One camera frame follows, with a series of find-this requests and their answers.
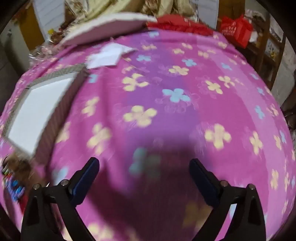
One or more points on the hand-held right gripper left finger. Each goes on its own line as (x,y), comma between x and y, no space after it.
(82,183)

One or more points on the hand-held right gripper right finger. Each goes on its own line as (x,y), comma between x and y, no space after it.
(204,183)

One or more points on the striped cardboard box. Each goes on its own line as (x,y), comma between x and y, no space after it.
(39,111)

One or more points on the leopard print hair bow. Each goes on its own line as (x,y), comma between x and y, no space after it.
(19,165)

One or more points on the pink floral bedsheet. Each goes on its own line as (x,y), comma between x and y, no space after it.
(175,120)

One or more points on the white paper sheet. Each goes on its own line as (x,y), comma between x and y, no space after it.
(106,56)

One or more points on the clear plastic bag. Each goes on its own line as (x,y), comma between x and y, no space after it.
(44,51)

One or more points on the wooden chair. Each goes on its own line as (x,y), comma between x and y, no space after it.
(268,46)

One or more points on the pale pink pillow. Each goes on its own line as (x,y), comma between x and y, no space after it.
(104,30)

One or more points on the red shopping bag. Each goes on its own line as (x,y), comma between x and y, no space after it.
(235,30)

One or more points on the red ruffled cushion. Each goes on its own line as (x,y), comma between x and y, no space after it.
(180,25)

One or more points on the cream floral quilt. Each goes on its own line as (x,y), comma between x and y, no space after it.
(161,7)

